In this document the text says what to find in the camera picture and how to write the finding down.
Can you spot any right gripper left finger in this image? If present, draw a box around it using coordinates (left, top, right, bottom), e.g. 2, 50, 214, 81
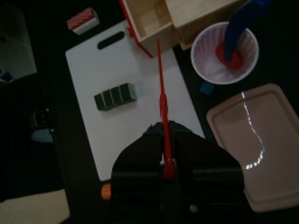
109, 122, 169, 224

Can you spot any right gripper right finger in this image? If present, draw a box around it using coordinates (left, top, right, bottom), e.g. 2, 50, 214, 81
168, 122, 254, 224

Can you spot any pink plastic plate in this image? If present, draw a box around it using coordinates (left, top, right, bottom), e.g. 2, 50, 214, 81
205, 83, 299, 214

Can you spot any toy sushi roll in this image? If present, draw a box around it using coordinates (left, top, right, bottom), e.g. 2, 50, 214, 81
91, 82, 138, 112

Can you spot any white cutting board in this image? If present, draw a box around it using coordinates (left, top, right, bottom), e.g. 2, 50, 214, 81
63, 19, 206, 182

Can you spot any striped toy nigiri sushi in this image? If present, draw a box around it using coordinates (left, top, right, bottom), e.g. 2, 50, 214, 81
65, 7, 99, 36

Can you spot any small orange toy piece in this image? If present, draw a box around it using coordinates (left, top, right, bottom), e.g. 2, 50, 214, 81
99, 183, 113, 201

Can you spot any light blue small object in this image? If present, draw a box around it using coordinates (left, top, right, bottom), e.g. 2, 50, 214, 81
30, 129, 54, 144

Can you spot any small blue toy piece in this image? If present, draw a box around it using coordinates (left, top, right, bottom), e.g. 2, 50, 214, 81
200, 81, 216, 95

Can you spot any small black box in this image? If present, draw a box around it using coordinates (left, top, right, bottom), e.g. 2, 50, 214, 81
31, 108, 51, 130

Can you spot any red plastic cup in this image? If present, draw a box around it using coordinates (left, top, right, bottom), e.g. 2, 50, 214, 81
189, 21, 260, 86

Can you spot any red wooden drawer box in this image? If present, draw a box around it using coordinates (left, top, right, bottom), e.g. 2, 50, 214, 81
117, 0, 249, 59

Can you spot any blue toy utensil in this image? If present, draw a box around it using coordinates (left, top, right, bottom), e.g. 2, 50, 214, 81
222, 0, 273, 63

